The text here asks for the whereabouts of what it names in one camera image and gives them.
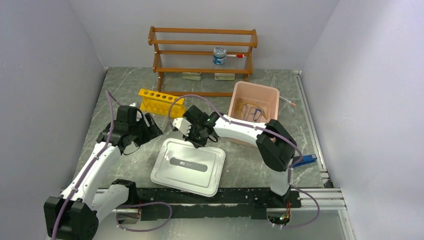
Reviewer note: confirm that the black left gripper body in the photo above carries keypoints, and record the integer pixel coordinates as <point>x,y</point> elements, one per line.
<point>140,131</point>

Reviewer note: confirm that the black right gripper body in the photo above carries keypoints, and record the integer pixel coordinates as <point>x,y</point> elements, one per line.
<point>196,136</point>

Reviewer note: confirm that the white plastic lid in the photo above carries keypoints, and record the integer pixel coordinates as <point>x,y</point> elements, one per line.
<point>181,166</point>

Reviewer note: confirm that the blue safety glasses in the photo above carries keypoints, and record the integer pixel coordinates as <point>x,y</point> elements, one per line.
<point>257,113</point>

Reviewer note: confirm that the tan rubber tubing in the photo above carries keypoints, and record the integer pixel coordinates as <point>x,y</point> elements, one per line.
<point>245,115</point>

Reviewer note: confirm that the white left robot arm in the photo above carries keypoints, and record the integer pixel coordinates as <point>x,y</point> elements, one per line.
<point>78,210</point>

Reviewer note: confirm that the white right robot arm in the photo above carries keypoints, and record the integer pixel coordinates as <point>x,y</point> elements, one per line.
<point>276,146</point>

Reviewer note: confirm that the yellow test tube rack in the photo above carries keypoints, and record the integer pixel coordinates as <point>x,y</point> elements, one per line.
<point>160,103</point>

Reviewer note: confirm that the white box left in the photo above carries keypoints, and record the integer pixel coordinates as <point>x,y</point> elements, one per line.
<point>193,76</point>

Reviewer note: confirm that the white box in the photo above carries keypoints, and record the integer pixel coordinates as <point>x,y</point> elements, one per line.
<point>224,76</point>
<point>193,76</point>

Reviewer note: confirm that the white box right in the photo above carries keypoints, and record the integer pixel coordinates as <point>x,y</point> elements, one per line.
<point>224,76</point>

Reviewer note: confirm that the pink plastic bin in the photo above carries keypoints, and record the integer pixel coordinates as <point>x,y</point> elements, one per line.
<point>263,96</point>

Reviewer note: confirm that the blue white jar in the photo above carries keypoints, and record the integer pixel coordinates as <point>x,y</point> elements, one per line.
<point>219,55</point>

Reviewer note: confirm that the wooden shelf rack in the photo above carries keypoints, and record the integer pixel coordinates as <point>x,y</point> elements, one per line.
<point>179,50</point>

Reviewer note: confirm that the glass rod orange tip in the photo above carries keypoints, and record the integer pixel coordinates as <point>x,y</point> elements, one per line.
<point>287,101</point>

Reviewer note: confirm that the blue stapler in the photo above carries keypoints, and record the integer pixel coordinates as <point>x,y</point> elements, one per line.
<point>307,159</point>

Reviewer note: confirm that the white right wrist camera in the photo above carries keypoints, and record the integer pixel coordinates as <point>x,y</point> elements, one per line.
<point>182,125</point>

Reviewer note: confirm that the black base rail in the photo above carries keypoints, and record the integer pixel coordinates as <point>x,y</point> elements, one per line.
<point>255,203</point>

